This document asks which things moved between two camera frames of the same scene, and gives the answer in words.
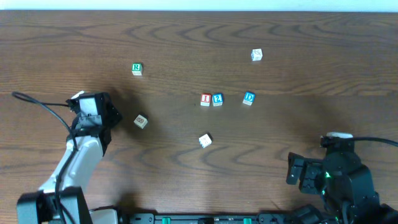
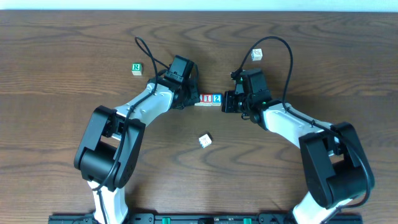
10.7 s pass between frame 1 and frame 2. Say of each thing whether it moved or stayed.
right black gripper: moved
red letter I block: stayed
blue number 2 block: stayed
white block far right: stayed
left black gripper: moved
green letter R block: stayed
